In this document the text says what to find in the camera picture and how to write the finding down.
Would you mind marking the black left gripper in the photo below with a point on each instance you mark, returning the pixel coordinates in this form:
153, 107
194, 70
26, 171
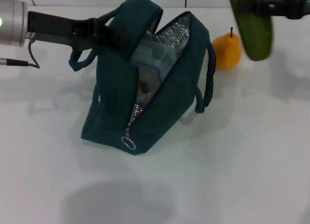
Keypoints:
55, 28

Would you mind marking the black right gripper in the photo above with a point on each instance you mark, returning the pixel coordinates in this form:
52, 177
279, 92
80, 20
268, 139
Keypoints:
295, 7

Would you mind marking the green cucumber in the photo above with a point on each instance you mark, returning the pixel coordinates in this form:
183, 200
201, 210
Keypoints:
256, 37

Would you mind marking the clear plastic food container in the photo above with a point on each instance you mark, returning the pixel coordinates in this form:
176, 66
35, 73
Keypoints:
150, 54

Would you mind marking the dark teal insulated lunch bag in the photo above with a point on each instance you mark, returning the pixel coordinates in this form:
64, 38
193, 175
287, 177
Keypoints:
111, 105

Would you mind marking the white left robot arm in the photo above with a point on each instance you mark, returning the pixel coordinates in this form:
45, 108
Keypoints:
12, 20

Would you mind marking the yellow orange pear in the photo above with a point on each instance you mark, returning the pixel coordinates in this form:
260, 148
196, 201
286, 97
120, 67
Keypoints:
227, 52

